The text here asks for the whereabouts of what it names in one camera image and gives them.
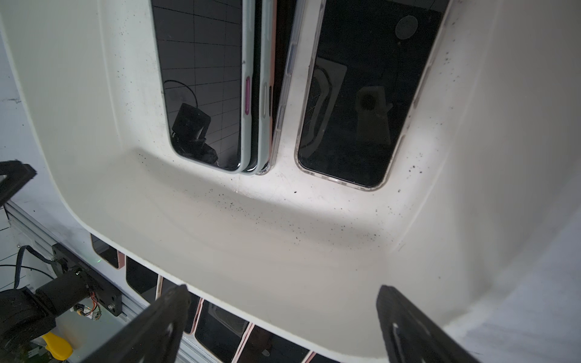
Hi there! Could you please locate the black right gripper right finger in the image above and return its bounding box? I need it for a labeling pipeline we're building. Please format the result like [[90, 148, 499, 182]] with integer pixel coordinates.
[[376, 285, 479, 363]]

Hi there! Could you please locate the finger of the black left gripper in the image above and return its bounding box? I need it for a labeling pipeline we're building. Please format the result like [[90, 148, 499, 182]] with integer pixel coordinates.
[[0, 160, 37, 207]]

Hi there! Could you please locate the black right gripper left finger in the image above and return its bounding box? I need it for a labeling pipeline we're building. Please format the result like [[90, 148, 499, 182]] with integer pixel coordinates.
[[84, 299, 183, 363]]

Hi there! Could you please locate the white plastic storage box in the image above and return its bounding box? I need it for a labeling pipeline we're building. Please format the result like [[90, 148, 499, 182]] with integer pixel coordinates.
[[1, 1, 580, 362]]

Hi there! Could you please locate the aluminium mounting rail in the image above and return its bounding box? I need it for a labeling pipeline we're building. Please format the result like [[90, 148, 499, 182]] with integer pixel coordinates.
[[0, 199, 219, 363]]

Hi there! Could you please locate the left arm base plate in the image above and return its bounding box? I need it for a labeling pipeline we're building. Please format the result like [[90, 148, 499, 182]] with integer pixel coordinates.
[[51, 243, 123, 317]]

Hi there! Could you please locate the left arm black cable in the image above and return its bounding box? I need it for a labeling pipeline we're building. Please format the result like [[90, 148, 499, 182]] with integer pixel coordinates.
[[0, 244, 60, 291]]

